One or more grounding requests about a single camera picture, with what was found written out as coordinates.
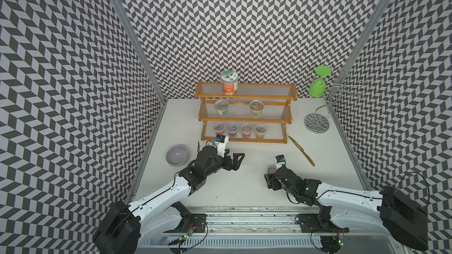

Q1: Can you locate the seed cup red label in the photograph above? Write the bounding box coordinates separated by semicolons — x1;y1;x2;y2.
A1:
214;122;226;135

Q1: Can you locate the green label seed cup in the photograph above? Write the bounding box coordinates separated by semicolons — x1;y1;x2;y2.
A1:
214;99;230;117

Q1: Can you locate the tall seed jar orange label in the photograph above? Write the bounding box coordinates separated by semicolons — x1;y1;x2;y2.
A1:
220;71;238;95

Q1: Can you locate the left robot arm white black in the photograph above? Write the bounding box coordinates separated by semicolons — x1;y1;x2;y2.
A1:
93;146;245;254

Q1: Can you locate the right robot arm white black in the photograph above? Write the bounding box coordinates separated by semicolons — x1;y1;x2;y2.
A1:
264;166;428;251

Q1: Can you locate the wooden two-tier shelf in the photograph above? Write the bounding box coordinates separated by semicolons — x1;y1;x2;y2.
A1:
195;81;298;144

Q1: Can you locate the clear plastic lid on shelf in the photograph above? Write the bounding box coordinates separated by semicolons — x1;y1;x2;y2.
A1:
233;102;247;115

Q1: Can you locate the lilac bowl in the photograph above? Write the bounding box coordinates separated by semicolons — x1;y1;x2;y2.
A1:
165;145;188;167

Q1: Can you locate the green plastic wine glass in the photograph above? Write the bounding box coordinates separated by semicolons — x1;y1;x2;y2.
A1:
309;65;332;98

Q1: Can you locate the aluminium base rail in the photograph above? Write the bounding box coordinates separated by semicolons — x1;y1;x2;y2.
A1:
133;209;408;254

